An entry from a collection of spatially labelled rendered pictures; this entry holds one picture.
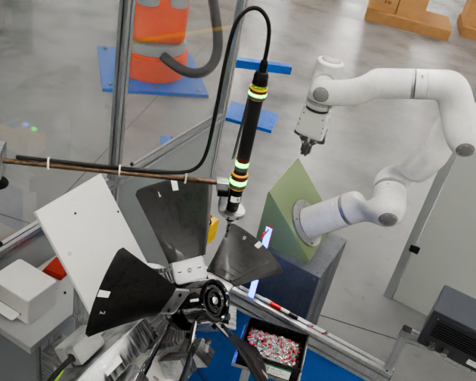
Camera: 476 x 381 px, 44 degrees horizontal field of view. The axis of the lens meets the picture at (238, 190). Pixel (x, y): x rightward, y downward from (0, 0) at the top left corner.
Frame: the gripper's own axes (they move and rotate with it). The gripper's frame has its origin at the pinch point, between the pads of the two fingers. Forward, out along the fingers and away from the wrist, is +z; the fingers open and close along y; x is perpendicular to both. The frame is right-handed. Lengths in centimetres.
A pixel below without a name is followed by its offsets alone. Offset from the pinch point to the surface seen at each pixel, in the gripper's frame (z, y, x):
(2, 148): -14, 47, 84
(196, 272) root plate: 18, 3, 57
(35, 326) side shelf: 57, 48, 73
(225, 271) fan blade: 24, 0, 44
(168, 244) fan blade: 13, 13, 57
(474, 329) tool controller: 20, -69, 21
